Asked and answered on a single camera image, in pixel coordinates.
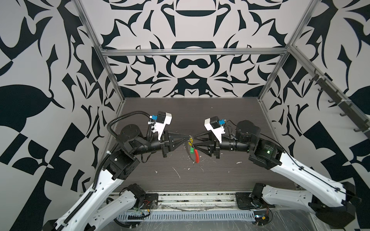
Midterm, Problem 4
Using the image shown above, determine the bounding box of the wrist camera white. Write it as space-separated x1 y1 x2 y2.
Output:
148 111 172 141
204 116 226 143

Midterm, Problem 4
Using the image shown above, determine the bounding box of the white slotted cable duct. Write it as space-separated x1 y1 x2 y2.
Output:
117 211 255 222

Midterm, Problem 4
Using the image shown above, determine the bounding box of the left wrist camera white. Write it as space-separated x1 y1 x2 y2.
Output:
148 111 172 141

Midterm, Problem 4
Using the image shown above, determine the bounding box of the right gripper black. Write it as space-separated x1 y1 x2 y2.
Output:
195 127 255 158

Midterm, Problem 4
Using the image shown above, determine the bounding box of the left black corrugated cable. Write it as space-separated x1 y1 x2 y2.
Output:
106 111 152 139

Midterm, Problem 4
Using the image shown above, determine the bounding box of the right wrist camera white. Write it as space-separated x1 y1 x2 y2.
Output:
204 116 226 143

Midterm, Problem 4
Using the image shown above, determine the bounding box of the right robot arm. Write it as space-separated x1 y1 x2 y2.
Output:
193 116 356 229

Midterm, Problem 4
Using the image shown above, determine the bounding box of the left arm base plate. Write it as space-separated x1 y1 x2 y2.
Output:
138 193 159 210

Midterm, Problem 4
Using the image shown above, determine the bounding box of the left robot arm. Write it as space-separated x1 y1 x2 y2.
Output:
42 124 189 231

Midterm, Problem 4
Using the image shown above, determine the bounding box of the aluminium front rail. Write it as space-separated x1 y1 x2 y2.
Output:
73 190 320 214

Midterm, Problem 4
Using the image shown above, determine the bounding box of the small green circuit board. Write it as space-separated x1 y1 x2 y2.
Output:
253 210 272 226

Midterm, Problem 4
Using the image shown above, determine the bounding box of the black wall hook rack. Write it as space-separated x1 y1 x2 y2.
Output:
309 69 370 139

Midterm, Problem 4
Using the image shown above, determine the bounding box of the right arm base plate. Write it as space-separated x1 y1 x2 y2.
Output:
235 192 276 210

